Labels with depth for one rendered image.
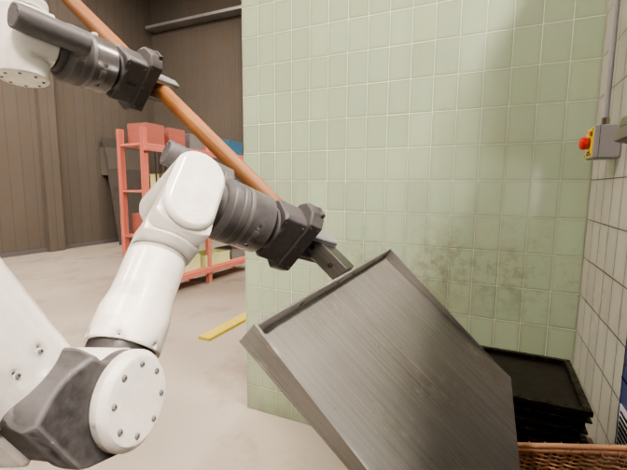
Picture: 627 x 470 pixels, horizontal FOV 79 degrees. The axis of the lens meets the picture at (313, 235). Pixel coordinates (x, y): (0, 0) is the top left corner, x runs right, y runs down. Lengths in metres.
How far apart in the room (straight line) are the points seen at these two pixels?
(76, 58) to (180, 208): 0.36
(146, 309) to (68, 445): 0.14
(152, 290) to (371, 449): 0.27
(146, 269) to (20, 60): 0.38
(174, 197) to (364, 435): 0.32
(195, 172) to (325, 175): 1.50
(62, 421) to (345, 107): 1.78
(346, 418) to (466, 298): 1.47
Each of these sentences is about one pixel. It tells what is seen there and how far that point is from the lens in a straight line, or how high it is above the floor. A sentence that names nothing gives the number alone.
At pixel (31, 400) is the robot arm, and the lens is 0.32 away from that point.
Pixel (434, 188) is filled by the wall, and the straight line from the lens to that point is 1.81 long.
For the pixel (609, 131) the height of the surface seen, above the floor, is 1.49.
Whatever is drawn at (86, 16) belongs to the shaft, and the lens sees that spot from 1.03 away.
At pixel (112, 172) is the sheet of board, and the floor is 1.62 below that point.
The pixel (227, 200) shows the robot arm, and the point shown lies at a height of 1.30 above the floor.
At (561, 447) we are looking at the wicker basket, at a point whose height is 0.81.
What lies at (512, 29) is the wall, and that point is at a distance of 1.90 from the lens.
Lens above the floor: 1.31
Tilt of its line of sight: 7 degrees down
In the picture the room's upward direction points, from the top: straight up
